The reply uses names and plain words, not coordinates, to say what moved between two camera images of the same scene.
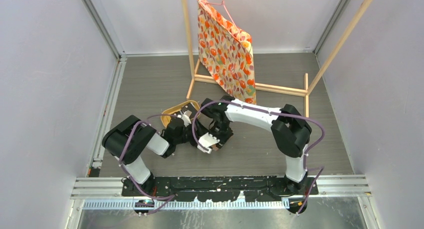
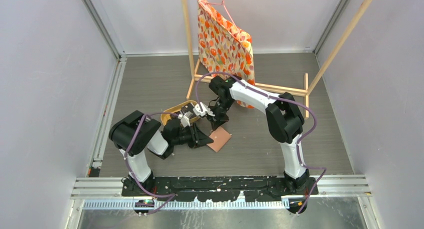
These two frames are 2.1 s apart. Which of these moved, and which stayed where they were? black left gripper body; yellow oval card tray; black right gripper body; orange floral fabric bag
Moved: black right gripper body
Stayed: black left gripper body; yellow oval card tray; orange floral fabric bag
